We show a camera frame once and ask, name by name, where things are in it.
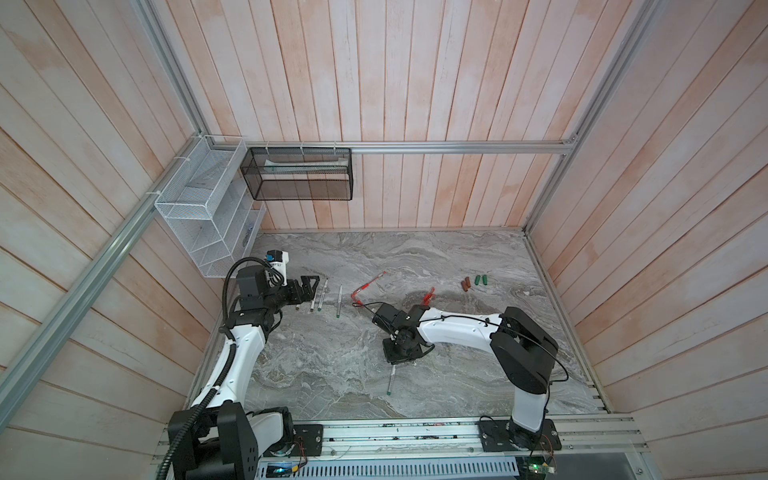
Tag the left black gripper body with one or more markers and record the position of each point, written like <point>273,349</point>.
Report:
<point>290,293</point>

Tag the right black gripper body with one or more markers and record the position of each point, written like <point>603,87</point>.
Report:
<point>395,350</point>

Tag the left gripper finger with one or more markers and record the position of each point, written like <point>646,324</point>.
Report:
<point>310,282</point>
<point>306,294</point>

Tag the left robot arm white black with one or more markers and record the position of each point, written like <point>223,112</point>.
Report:
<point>215,438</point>

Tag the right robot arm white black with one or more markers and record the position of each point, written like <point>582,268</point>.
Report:
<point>526,353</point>

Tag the red gel pen cluster one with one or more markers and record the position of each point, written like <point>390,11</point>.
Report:
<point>427,298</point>

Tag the red gel pen top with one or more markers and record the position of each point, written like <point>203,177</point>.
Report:
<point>367,284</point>

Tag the black mesh basket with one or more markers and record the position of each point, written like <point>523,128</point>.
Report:
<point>298,173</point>

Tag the green circuit board right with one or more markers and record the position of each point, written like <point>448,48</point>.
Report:
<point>533,468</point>

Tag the green circuit board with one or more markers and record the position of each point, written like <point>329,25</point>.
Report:
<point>533,468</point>
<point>281,470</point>

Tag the green circuit board left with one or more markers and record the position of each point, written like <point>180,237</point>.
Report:
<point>281,470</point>

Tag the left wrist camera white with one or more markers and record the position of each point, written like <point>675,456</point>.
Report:
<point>278,260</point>

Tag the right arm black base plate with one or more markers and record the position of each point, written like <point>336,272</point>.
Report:
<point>506,436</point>

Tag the white wire mesh shelf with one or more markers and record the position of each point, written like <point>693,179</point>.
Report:
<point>207,205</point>

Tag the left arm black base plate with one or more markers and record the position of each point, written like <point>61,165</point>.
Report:
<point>303,440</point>

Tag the aluminium frame rail back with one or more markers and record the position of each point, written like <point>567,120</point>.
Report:
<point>552,147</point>

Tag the aluminium frame rail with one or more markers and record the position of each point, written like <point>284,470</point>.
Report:
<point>29,365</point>
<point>552,147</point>

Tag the aluminium mounting rail front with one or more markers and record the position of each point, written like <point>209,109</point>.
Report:
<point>386,439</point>

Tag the aluminium frame rail left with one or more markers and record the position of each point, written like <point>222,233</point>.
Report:
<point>29,365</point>

